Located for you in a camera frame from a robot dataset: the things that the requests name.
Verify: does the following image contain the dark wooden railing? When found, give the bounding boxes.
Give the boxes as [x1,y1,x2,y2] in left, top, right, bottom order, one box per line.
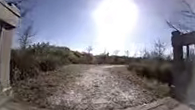
[165,25,195,108]

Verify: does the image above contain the dry brown shrubs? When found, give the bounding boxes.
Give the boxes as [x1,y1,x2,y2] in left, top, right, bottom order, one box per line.
[125,54,175,86]
[8,39,97,91]

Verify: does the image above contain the grey dirt path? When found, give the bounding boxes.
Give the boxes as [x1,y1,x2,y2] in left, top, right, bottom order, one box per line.
[12,56,173,110]

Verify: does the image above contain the row of bare trees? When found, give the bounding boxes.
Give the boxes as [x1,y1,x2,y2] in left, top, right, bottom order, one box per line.
[84,33,175,63]

